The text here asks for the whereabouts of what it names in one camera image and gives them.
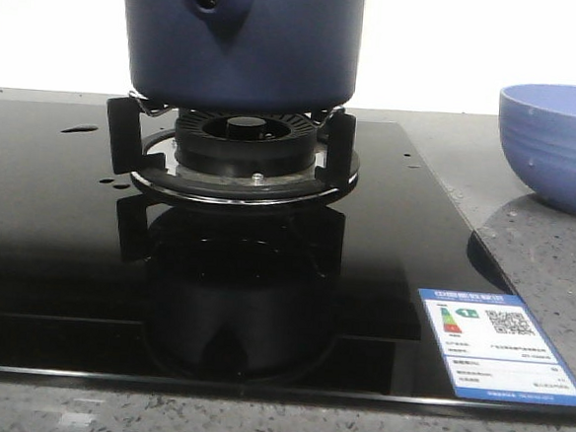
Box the dark blue cooking pot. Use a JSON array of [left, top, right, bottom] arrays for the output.
[[125, 0, 365, 113]]

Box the blue energy label sticker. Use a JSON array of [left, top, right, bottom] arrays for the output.
[[418, 289, 576, 407]]

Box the black burner head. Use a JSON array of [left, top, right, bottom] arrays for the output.
[[175, 108, 317, 178]]

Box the black metal pot support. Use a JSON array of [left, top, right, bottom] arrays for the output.
[[107, 96, 360, 208]]

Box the black glass gas stove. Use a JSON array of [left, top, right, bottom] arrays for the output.
[[0, 98, 576, 424]]

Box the light blue ribbed bowl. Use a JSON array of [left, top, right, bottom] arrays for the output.
[[498, 83, 576, 214]]

